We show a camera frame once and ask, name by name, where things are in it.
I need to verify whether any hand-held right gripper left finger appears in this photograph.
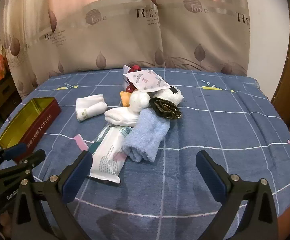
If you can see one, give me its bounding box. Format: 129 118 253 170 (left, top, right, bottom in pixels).
11 150 93 240

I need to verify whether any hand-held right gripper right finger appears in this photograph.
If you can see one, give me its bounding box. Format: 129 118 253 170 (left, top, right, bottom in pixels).
196 150 279 240

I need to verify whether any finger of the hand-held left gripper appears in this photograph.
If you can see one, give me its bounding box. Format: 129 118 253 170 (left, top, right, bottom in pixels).
0 142 28 173
0 149 46 178

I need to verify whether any dark red tin box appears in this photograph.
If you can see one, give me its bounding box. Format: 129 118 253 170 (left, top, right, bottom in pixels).
0 97 61 163

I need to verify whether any long white tissue pack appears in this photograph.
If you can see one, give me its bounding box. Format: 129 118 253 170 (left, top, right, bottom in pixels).
88 126 134 184

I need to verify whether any white towel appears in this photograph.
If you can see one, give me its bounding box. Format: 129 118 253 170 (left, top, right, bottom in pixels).
75 94 108 122

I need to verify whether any light blue towel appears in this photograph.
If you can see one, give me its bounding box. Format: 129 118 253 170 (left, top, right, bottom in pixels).
123 108 166 162

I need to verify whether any white fluffy plush cloth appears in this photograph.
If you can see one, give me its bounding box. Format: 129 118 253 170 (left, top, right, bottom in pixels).
155 85 184 105

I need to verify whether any white waffle cloth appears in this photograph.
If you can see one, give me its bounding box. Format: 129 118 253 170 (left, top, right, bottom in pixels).
129 91 157 113

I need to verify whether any floral print tissue pack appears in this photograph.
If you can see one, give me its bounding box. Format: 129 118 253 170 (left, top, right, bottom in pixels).
123 69 172 93

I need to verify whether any red scrunchie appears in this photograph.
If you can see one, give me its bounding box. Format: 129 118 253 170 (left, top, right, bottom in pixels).
125 65 141 93

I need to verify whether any blue checked bedsheet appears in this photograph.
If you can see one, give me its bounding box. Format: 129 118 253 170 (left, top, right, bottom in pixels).
0 66 290 240

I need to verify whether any beige leaf-print curtain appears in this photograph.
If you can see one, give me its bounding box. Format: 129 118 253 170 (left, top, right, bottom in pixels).
0 0 252 100

